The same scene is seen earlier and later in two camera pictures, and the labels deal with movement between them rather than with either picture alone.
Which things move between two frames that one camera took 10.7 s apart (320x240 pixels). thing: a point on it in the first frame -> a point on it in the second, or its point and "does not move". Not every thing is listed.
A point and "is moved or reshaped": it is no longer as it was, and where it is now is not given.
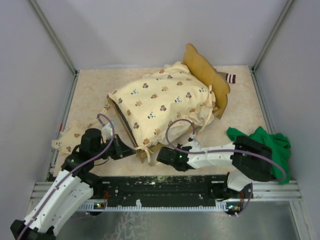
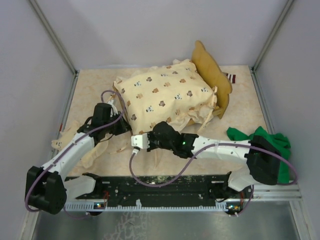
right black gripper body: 175,166 -> 155,143
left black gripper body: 113,151 -> 117,128
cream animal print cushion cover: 160,107 is moved or reshaped
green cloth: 281,150 does not move
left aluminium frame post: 68,59 does not move
